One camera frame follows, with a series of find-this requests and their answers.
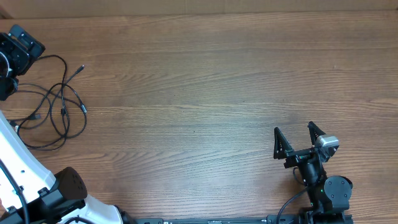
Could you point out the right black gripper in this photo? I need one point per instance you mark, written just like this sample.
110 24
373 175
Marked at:
299 155

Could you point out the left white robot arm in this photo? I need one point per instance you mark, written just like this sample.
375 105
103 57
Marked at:
30 193

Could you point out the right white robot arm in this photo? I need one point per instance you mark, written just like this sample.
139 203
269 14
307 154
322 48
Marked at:
328 195

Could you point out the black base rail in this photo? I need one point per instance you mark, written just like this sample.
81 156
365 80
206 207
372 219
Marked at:
214 220

